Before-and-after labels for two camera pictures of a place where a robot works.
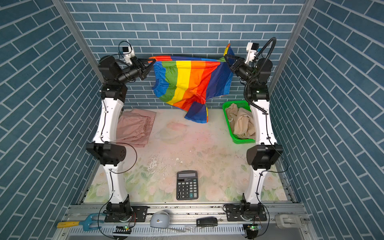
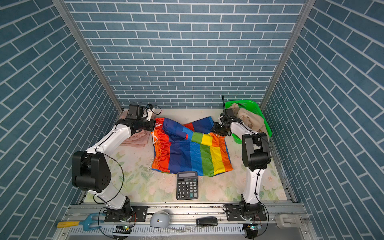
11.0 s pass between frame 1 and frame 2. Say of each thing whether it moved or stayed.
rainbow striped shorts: moved
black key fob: stayed
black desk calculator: stayed
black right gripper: moved
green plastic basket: stayed
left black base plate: stayed
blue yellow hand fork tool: stayed
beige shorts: stayed
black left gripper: moved
